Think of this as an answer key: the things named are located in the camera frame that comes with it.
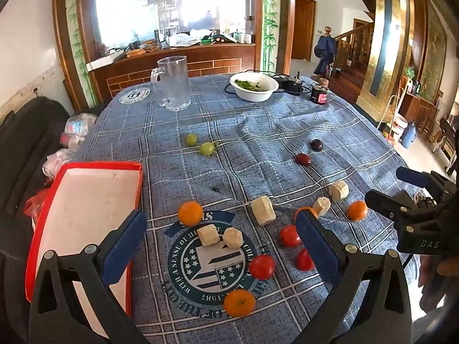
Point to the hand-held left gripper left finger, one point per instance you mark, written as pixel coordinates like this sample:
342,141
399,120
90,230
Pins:
125,243

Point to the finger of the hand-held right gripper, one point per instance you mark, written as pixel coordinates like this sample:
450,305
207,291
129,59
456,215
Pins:
408,176
383,200

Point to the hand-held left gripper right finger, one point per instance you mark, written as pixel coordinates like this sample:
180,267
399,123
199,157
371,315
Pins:
315,243

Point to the red tomato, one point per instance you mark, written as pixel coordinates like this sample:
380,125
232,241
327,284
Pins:
289,235
262,267
304,259

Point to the orange mandarin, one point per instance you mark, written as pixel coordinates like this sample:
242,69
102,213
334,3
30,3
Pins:
357,210
190,212
314,212
239,302

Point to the small sugarcane chunk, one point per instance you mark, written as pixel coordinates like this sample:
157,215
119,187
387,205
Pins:
321,206

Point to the red rimmed white tray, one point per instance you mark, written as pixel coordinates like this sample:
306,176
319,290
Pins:
82,204

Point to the blue thermos jug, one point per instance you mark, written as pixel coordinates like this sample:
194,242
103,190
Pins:
408,136

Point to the white bucket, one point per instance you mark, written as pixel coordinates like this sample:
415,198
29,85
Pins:
400,126

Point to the wooden cabinet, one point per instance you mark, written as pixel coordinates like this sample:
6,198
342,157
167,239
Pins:
416,109

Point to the tofu cube right pair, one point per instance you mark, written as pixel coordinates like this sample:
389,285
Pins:
233,237

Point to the square sugarcane chunk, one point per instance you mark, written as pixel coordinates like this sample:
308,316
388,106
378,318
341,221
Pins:
209,235

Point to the red oval grape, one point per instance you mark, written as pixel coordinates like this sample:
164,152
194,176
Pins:
303,159

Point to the dark purple grape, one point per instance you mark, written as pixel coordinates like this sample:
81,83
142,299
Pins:
316,144

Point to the red plastic bag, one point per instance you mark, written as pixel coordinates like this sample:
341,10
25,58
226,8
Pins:
34,204

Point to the blue plaid tablecloth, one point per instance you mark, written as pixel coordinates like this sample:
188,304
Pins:
251,157

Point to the dark jar with red label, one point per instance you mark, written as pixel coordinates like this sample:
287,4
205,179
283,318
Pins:
319,95

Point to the green grape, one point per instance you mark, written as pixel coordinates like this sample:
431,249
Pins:
192,139
207,148

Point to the wooden stair railing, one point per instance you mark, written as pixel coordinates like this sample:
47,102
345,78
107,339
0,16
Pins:
353,43

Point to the black sofa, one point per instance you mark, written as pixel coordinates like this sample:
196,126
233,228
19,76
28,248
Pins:
21,143

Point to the black power adapter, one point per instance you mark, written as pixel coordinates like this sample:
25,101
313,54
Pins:
288,85

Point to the dark blue jacket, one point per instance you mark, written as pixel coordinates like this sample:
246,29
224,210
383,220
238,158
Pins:
324,52

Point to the white bowl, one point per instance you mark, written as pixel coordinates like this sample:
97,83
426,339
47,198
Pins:
251,95

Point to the clear glass pitcher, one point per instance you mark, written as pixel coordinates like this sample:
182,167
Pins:
172,86

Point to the chopped green vegetables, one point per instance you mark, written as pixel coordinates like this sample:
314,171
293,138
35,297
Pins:
251,85

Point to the brown wooden door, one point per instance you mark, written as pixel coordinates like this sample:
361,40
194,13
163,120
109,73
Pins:
303,28

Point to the wooden brick-pattern counter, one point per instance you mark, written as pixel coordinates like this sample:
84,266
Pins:
200,66

